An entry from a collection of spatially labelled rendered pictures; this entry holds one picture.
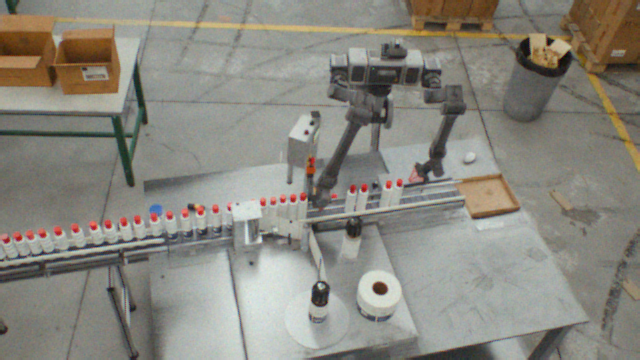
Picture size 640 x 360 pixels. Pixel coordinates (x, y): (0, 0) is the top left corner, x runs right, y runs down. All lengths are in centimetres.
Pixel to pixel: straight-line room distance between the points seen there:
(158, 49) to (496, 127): 312
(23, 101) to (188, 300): 189
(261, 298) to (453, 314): 95
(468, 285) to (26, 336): 260
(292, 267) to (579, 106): 363
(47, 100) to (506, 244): 295
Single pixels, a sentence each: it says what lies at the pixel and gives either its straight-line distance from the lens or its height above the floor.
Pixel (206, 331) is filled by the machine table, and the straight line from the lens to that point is 297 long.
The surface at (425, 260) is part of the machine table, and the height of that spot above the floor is 83.
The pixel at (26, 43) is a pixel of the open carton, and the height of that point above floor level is 93.
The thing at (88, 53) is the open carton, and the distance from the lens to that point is 437.
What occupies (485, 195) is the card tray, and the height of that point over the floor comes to 83.
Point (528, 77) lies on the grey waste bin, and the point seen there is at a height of 47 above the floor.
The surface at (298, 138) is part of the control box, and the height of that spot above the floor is 147.
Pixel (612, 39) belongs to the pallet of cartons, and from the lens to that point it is 623.
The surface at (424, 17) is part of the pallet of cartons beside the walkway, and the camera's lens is 627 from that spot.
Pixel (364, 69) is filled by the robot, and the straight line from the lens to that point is 325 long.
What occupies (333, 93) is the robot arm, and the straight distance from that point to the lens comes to 308.
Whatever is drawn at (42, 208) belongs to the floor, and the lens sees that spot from 469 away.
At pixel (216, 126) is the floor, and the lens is 502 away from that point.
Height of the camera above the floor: 345
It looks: 48 degrees down
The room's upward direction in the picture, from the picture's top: 6 degrees clockwise
